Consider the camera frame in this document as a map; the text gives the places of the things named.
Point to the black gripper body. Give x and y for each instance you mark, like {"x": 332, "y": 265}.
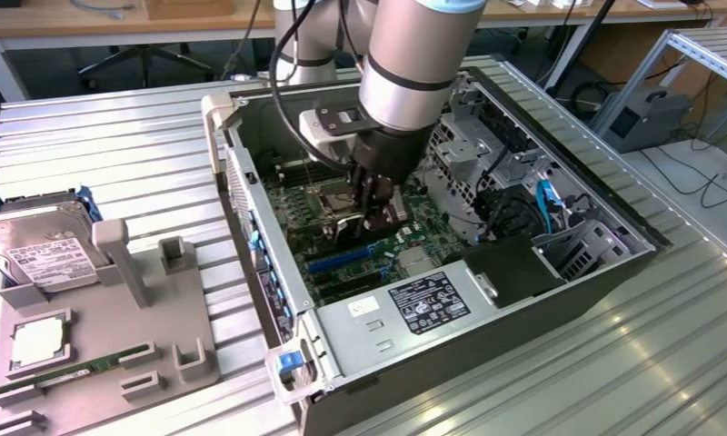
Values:
{"x": 394, "y": 152}

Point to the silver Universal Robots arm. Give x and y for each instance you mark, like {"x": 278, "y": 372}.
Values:
{"x": 413, "y": 68}

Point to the CPU socket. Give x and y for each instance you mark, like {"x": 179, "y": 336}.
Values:
{"x": 336, "y": 200}

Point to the green motherboard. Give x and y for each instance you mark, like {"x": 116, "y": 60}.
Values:
{"x": 418, "y": 240}

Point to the thin locking lever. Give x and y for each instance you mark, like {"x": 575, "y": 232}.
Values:
{"x": 307, "y": 172}

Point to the silver disk bay cage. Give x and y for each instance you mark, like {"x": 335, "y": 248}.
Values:
{"x": 466, "y": 154}

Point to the silver chipset heatsink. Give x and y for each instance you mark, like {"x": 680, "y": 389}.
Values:
{"x": 417, "y": 260}

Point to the blue expansion slot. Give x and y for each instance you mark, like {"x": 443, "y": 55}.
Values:
{"x": 339, "y": 261}

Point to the black plastic shroud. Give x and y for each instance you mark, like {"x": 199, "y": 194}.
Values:
{"x": 509, "y": 272}

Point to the silver power supply unit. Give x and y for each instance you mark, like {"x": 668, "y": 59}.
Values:
{"x": 375, "y": 331}

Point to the black open PC case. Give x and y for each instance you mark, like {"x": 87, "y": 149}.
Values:
{"x": 491, "y": 354}

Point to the blue case latch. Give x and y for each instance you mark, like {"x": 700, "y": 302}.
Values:
{"x": 288, "y": 362}

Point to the grey control box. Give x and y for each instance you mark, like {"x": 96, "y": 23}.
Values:
{"x": 645, "y": 118}

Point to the brown cardboard box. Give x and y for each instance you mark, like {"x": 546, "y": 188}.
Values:
{"x": 188, "y": 9}

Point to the grey parts rack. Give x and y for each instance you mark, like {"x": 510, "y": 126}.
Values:
{"x": 96, "y": 327}

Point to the silver hard disk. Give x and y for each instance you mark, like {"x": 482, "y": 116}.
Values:
{"x": 36, "y": 254}

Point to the silver CPU chip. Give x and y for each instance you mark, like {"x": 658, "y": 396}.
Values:
{"x": 39, "y": 343}

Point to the green RAM stick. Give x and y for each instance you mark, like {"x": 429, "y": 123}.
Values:
{"x": 67, "y": 374}

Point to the wooden desk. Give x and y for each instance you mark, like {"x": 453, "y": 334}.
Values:
{"x": 36, "y": 25}

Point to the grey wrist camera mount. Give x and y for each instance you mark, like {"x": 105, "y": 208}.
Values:
{"x": 327, "y": 129}

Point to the aluminium frame table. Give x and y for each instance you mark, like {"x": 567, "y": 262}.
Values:
{"x": 709, "y": 54}

